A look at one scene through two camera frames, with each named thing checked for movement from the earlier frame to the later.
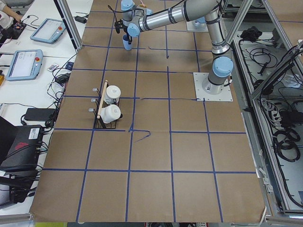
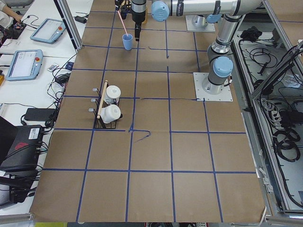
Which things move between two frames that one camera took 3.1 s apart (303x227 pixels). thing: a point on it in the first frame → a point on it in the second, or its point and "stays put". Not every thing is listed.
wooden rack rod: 103,100 stays put
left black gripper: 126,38 → 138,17
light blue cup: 127,46 stays put
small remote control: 52,67 stays put
